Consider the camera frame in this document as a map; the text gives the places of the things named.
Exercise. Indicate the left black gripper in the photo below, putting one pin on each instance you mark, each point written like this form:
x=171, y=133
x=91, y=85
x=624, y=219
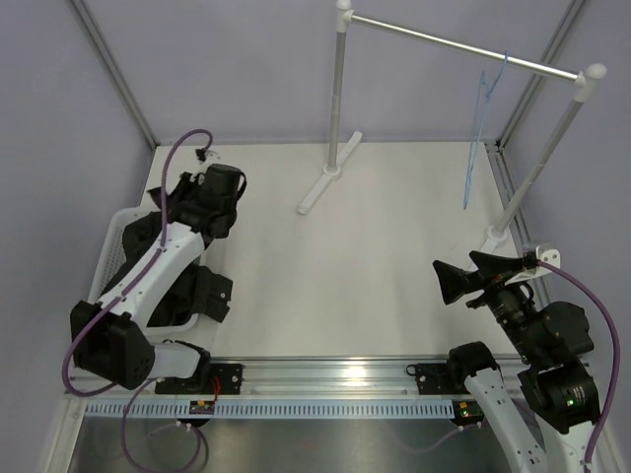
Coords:
x=185, y=184

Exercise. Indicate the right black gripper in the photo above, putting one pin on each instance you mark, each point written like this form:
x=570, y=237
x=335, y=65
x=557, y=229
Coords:
x=455, y=282

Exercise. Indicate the black pinstripe shirt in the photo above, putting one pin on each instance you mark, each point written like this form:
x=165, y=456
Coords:
x=197, y=290

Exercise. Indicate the blue wire hanger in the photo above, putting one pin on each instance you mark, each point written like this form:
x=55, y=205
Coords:
x=485, y=91

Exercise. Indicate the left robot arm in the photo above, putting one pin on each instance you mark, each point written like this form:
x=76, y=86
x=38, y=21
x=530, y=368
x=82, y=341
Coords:
x=112, y=346

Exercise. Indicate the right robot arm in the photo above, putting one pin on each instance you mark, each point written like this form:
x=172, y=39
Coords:
x=550, y=341

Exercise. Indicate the white plastic basket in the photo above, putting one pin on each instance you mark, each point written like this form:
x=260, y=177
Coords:
x=106, y=256

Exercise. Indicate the metal clothes rack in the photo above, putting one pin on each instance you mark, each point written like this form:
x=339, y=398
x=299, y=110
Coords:
x=585, y=82

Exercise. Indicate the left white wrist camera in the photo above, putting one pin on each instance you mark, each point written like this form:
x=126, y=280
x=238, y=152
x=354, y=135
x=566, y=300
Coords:
x=205, y=158

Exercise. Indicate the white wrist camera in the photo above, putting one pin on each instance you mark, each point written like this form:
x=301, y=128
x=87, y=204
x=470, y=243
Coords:
x=535, y=261
x=205, y=158

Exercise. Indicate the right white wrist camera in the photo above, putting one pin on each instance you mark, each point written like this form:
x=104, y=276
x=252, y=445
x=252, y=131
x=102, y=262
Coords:
x=535, y=261

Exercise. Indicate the right black mount plate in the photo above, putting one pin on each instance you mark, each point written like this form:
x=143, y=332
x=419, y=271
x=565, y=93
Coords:
x=437, y=378

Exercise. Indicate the black mount plate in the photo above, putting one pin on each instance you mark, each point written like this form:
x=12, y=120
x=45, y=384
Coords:
x=227, y=377
x=437, y=378

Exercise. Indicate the left black mount plate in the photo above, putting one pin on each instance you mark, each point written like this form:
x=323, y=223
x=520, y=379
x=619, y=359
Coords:
x=227, y=377

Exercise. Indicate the aluminium rail base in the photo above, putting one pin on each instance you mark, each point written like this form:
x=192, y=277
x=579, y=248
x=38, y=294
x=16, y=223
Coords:
x=318, y=377

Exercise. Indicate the white slotted cable duct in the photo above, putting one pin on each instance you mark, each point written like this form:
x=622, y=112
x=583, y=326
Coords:
x=270, y=409

